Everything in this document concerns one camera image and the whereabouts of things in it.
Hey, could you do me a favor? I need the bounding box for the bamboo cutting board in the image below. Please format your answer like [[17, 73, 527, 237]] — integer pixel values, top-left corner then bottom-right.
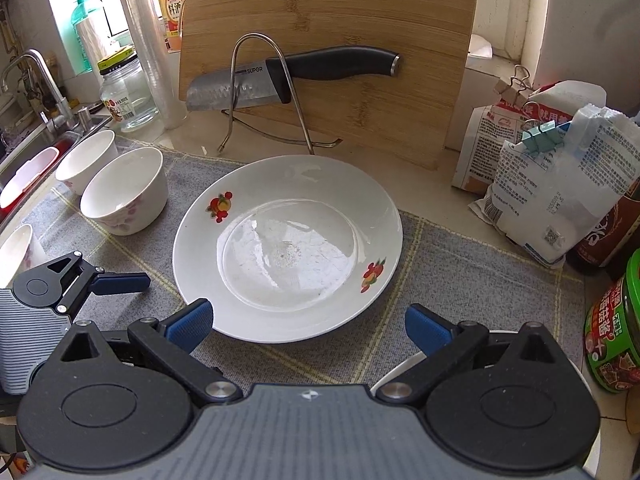
[[178, 0, 481, 171]]

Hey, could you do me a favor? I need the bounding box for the yellow cooking wine bottle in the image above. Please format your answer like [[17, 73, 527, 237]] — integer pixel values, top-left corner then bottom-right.
[[156, 0, 193, 55]]

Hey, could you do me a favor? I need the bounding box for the white and blue food bag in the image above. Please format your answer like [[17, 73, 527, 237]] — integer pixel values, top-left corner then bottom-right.
[[469, 105, 640, 269]]

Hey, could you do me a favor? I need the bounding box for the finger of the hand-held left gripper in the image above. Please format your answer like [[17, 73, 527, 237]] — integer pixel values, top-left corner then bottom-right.
[[47, 251, 152, 318]]

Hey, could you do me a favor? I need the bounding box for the white and red food bag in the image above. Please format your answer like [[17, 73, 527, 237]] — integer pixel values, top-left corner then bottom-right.
[[452, 80, 608, 196]]

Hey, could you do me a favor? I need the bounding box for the green sauce jar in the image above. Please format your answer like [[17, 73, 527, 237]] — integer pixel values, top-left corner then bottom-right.
[[584, 249, 640, 394]]

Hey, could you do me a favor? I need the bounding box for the white bowl with pink flowers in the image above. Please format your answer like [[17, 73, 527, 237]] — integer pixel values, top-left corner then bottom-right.
[[0, 223, 50, 289], [55, 130, 119, 196], [80, 147, 170, 237]]

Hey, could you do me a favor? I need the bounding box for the metal faucet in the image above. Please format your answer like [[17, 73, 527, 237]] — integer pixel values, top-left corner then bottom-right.
[[0, 49, 71, 131]]

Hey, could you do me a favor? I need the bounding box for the white plate with fruit print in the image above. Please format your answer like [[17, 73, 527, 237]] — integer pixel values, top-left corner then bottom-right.
[[172, 155, 404, 345], [370, 329, 601, 480]]

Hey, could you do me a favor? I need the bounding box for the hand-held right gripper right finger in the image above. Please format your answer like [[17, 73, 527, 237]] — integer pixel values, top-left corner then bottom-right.
[[375, 302, 556, 406]]

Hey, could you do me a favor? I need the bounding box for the grey and teal checked mat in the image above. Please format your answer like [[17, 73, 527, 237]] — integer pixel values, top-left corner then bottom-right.
[[0, 142, 586, 396]]

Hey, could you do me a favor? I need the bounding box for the black-handled kitchen knife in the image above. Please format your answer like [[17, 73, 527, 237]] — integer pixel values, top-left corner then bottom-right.
[[186, 45, 402, 112]]

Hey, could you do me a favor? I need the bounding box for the glass jar with yellow lid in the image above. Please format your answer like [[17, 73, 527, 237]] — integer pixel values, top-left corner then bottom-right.
[[99, 46, 160, 131]]

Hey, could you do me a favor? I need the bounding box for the teal binder clip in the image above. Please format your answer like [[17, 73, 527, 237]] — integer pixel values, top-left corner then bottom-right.
[[520, 120, 571, 154]]

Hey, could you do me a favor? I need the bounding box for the steel sink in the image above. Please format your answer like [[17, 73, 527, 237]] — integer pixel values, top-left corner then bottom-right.
[[0, 115, 113, 211]]

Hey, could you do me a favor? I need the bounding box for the beige binder clip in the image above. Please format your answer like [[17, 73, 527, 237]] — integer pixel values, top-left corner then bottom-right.
[[492, 76, 523, 107], [511, 64, 534, 92]]

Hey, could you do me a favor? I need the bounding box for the metal wire rack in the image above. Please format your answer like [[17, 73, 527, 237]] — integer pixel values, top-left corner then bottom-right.
[[217, 32, 344, 156]]

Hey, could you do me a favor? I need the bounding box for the dark soy sauce bottle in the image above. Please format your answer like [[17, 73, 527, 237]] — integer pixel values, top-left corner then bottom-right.
[[565, 195, 640, 281]]

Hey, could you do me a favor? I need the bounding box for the red plastic basin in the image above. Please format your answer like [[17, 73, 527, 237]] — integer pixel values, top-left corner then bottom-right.
[[0, 132, 83, 211]]

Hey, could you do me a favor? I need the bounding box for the green detergent pump bottle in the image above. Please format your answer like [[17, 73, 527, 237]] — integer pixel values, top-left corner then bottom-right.
[[69, 0, 108, 74]]

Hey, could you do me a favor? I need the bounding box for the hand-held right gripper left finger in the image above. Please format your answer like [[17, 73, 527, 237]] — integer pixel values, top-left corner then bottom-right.
[[60, 299, 243, 407]]

